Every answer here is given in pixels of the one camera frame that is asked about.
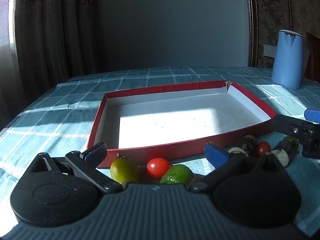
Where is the blue kettle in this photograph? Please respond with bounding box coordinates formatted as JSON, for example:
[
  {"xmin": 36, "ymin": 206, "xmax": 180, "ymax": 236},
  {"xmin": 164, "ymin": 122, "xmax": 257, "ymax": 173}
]
[{"xmin": 271, "ymin": 29, "xmax": 304, "ymax": 90}]

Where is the dark wooden wall moulding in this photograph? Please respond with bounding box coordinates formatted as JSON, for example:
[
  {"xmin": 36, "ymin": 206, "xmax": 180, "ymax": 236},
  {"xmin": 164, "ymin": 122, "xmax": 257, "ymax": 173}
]
[{"xmin": 245, "ymin": 0, "xmax": 259, "ymax": 68}]

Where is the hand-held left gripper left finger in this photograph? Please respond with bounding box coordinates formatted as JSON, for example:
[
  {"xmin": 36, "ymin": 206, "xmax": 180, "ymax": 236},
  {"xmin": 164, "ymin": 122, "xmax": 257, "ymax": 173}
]
[{"xmin": 31, "ymin": 142, "xmax": 123, "ymax": 194}]

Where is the small red cherry tomato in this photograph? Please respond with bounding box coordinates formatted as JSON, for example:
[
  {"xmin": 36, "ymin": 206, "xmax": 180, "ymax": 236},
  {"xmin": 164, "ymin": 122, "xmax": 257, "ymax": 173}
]
[{"xmin": 256, "ymin": 141, "xmax": 271, "ymax": 157}]

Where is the dark eggplant piece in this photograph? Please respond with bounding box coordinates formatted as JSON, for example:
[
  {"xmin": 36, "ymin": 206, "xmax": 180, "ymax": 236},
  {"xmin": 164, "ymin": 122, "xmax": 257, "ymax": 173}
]
[
  {"xmin": 271, "ymin": 135, "xmax": 300, "ymax": 167},
  {"xmin": 228, "ymin": 135, "xmax": 257, "ymax": 157}
]

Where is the teal checked tablecloth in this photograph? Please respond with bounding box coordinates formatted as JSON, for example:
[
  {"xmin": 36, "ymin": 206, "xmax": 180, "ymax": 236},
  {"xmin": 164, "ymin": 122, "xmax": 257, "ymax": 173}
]
[{"xmin": 0, "ymin": 66, "xmax": 320, "ymax": 240}]

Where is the green cucumber piece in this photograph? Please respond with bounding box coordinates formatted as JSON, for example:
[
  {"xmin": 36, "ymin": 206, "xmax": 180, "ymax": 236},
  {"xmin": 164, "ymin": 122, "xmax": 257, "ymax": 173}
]
[{"xmin": 159, "ymin": 164, "xmax": 195, "ymax": 188}]

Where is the yellow-green tomato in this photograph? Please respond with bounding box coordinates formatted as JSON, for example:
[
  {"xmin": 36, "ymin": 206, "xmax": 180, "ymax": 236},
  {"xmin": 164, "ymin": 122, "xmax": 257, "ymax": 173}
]
[{"xmin": 110, "ymin": 156, "xmax": 139, "ymax": 184}]

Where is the red cardboard box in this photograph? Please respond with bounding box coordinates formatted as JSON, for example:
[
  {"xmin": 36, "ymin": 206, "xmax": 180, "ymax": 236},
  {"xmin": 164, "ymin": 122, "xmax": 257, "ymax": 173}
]
[{"xmin": 87, "ymin": 80, "xmax": 277, "ymax": 169}]

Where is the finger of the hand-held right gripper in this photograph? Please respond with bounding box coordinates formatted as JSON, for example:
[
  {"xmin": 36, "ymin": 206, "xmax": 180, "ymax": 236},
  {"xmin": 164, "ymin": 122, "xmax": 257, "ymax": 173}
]
[
  {"xmin": 271, "ymin": 114, "xmax": 308, "ymax": 139},
  {"xmin": 304, "ymin": 109, "xmax": 320, "ymax": 124}
]

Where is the dark wooden chair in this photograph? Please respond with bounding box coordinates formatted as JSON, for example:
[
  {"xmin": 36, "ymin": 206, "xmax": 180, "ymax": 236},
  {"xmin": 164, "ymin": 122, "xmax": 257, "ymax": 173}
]
[{"xmin": 303, "ymin": 32, "xmax": 320, "ymax": 83}]

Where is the white wall switch panel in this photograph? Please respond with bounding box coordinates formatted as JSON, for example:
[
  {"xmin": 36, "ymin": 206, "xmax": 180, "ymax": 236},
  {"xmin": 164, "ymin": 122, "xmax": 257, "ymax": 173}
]
[{"xmin": 264, "ymin": 44, "xmax": 277, "ymax": 56}]

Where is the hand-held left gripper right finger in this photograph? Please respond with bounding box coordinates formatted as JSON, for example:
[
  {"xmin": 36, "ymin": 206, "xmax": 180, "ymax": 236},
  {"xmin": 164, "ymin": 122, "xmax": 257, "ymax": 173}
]
[{"xmin": 189, "ymin": 142, "xmax": 286, "ymax": 193}]

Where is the brown patterned curtain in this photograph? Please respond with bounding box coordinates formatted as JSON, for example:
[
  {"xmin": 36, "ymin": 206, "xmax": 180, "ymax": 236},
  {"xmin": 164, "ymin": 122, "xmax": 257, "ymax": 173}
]
[{"xmin": 0, "ymin": 0, "xmax": 106, "ymax": 129}]

